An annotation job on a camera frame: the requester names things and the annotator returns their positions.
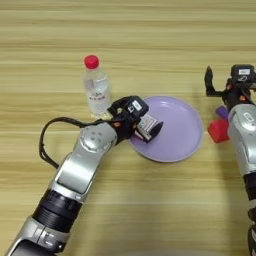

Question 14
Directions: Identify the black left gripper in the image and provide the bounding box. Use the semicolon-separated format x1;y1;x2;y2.
107;97;165;144

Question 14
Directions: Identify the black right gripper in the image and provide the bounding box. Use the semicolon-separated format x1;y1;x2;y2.
203;65;256;112

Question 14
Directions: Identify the small red and white packet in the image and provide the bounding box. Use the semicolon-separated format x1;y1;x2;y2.
135;114;158;140

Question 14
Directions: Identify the clear bottle with red cap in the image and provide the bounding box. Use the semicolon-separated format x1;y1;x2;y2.
82;54;113;120

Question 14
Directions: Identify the purple round plate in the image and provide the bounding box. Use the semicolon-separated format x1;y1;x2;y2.
128;95;205;164

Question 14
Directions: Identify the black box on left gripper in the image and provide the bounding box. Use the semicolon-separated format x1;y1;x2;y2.
124;95;150;118

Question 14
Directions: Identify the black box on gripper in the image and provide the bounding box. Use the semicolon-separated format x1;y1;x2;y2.
230;64;256;85
124;95;150;118

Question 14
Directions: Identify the purple rectangular block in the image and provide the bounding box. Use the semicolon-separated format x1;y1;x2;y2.
215;105;231;122

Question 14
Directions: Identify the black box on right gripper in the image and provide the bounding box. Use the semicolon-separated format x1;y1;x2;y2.
230;64;256;85

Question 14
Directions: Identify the red cube block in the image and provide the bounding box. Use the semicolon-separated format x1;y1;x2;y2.
207;118;232;144

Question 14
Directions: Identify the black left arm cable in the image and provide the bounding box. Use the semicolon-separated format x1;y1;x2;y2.
38;116;108;169

